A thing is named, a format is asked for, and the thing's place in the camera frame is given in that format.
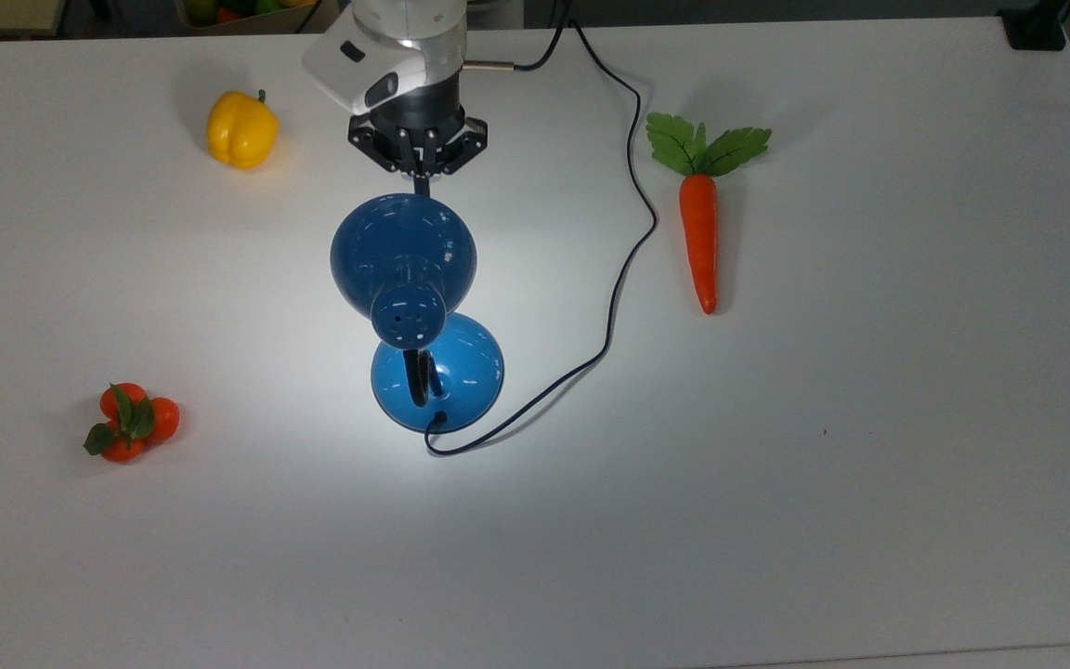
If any orange carrot with green leaves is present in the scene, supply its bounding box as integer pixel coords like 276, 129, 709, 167
645, 111, 773, 316

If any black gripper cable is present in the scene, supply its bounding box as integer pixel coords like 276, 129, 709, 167
462, 0, 576, 72

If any yellow bell pepper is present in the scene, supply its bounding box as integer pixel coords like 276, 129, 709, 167
205, 88, 281, 172

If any black lamp power cord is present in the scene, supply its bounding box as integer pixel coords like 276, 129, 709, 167
424, 18, 659, 456

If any beige bin with fruit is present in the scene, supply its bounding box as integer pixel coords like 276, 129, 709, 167
175, 0, 323, 36

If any black table clamp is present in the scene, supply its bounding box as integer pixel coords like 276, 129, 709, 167
998, 0, 1070, 52

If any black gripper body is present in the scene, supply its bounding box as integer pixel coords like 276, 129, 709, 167
347, 78, 489, 178

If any mandarin cluster with leaves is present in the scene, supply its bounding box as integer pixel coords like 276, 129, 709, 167
83, 382, 182, 465

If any blue desk lamp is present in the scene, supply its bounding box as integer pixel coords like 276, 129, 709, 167
329, 192, 505, 434

